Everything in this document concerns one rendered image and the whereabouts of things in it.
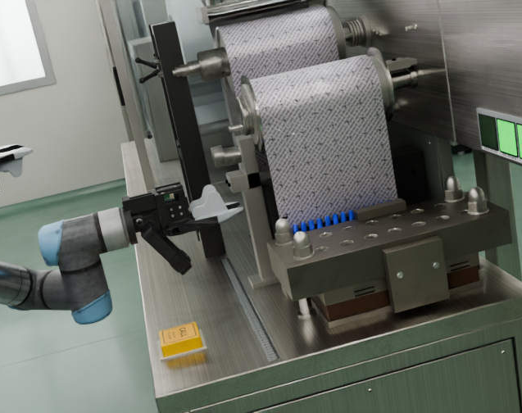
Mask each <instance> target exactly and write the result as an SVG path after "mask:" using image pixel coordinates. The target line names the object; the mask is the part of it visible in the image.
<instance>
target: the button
mask: <svg viewBox="0 0 522 413"><path fill-rule="evenodd" d="M159 337H160V342H161V350H162V353H163V356H164V357H168V356H173V355H176V354H179V353H182V352H187V351H191V350H194V349H198V348H200V347H203V345H202V340H201V336H200V333H199V330H198V327H197V323H196V322H192V323H189V324H183V325H180V326H177V327H174V328H170V329H164V330H162V331H159Z"/></svg>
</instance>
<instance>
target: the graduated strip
mask: <svg viewBox="0 0 522 413"><path fill-rule="evenodd" d="M220 262H221V264H222V266H223V267H224V269H225V272H226V274H227V276H228V278H229V281H230V283H231V284H232V286H233V288H234V291H235V292H236V295H237V297H238V299H239V301H240V303H241V305H242V307H243V309H244V311H245V314H246V316H247V318H248V320H249V322H250V324H251V326H252V328H253V330H254V333H255V335H256V337H257V339H258V341H259V343H260V345H261V347H262V349H263V352H264V353H265V355H266V358H267V360H268V361H274V360H278V359H280V358H281V356H280V354H279V352H278V350H277V348H276V346H275V345H274V343H273V341H272V339H271V337H270V335H269V333H268V331H267V329H266V327H265V326H264V324H263V322H262V320H261V317H260V316H259V314H258V312H257V310H256V308H255V307H254V305H253V303H252V300H251V298H250V297H249V295H248V293H247V290H246V289H245V287H244V286H243V283H242V281H241V279H240V278H239V276H238V273H237V271H236V270H235V268H234V266H233V264H232V262H231V260H230V259H229V257H228V258H225V259H221V260H220Z"/></svg>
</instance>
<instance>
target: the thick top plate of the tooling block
mask: <svg viewBox="0 0 522 413"><path fill-rule="evenodd" d="M462 194H463V196H464V197H465V198H464V199H463V200H461V201H459V202H445V201H444V198H445V197H439V198H435V199H433V200H429V201H426V202H420V203H416V204H413V205H409V206H406V210H405V211H399V212H396V213H392V214H389V215H385V216H380V217H377V218H374V219H370V220H364V221H361V222H358V221H357V220H356V219H355V220H349V221H345V222H342V223H338V224H335V225H329V226H325V227H322V228H319V229H313V230H310V231H306V232H305V233H306V234H307V236H308V238H309V242H310V243H311V244H312V248H313V252H314V253H315V255H314V256H313V257H312V258H310V259H307V260H304V261H296V260H294V259H293V256H294V255H293V246H294V244H293V243H291V244H289V245H285V246H278V245H276V244H275V242H276V239H274V240H270V241H267V247H268V251H269V255H270V262H271V266H272V270H273V272H274V273H275V275H276V277H277V278H278V280H279V281H280V283H281V284H282V286H283V287H284V289H285V291H286V292H287V294H288V295H289V296H290V298H291V299H292V301H293V302H294V301H297V300H301V299H303V298H307V297H313V296H315V295H319V294H322V293H328V292H331V291H334V290H338V289H341V288H346V287H350V286H353V285H356V284H362V283H365V282H368V281H371V280H375V279H380V278H383V277H386V274H385V269H384V259H383V253H382V250H384V249H386V248H390V247H396V246H399V245H402V244H405V243H411V242H414V241H418V240H421V239H424V238H430V237H433V236H439V237H440V238H441V239H442V242H443V254H444V260H445V261H448V260H451V259H454V258H457V257H461V256H466V255H469V254H473V253H476V252H481V251H485V250H488V249H491V248H495V247H500V246H503V245H507V244H510V243H512V236H511V222H510V213H509V211H508V210H506V209H504V208H502V207H500V206H498V205H496V204H494V203H491V202H489V201H487V200H486V201H487V208H488V209H489V212H487V213H484V214H482V215H470V214H468V212H467V211H468V210H469V207H468V201H469V192H468V191H464V192H462Z"/></svg>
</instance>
